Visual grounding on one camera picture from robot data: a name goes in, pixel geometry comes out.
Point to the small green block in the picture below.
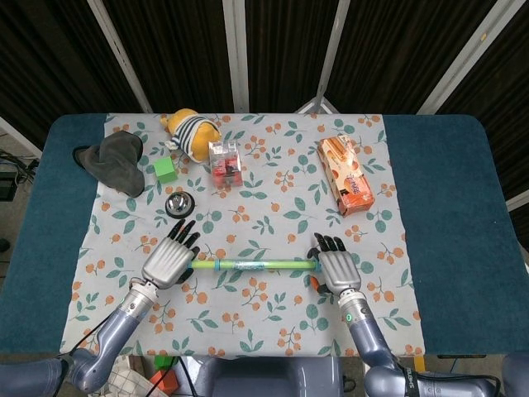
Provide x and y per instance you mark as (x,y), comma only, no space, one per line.
(163,362)

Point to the floral leaf print tablecloth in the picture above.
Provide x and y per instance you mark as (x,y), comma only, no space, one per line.
(256,322)

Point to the small orange block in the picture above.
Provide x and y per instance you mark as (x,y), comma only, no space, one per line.
(163,381)

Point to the orange snack package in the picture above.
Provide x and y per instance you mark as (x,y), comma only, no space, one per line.
(347,175)

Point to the white partition post with foot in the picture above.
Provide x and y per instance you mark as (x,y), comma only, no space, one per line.
(330,49)

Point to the white checkered bag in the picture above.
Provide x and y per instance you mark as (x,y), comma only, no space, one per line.
(132,382)

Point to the black electronic box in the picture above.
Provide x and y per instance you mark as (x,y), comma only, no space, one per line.
(6,186)

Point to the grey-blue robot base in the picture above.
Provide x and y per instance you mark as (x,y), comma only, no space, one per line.
(268,378)

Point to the crumpled dark grey cloth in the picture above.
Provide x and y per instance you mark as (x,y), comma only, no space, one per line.
(117,163)

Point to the silver call bell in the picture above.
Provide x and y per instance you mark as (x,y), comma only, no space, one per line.
(179,204)

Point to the clear pack of red cartons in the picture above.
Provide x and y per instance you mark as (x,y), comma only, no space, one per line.
(225,163)

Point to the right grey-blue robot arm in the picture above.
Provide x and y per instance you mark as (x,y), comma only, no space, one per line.
(372,339)

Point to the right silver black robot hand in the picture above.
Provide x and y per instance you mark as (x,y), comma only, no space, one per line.
(339,271)

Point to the green foam cube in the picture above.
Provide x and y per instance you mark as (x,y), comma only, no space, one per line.
(166,170)

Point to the blue green toy pump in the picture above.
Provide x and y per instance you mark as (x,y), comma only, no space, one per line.
(248,265)

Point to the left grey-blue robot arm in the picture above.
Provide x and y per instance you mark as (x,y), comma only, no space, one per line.
(115,331)

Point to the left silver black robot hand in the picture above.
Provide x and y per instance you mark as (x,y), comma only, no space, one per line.
(165,262)

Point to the yellow plush toy striped shirt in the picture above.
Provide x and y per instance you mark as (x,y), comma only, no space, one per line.
(197,138)

